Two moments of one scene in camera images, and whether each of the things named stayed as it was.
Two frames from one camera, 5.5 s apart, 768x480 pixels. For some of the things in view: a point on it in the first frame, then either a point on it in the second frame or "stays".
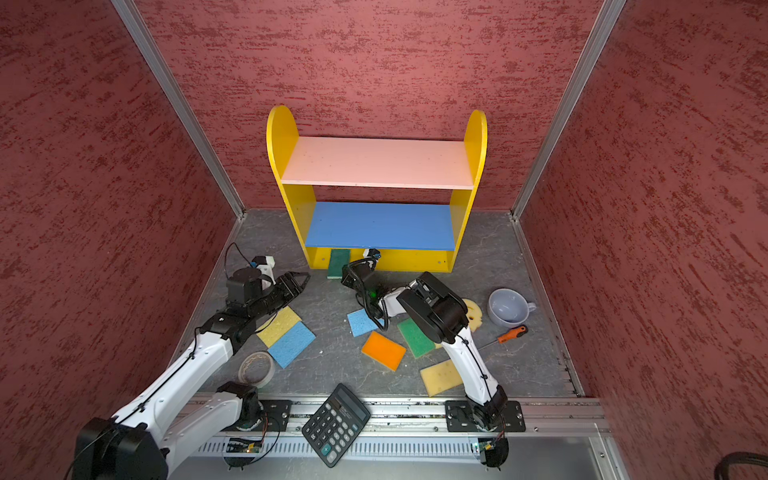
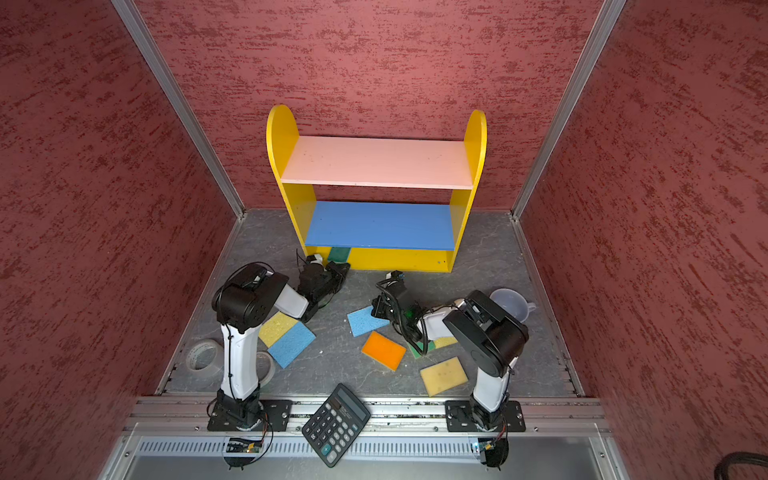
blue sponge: [360, 322] stays
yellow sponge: [277, 326] stays
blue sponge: [289, 349] stays
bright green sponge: [418, 343] stays
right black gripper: [349, 277] to [379, 310]
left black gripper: [293, 285] to [335, 270]
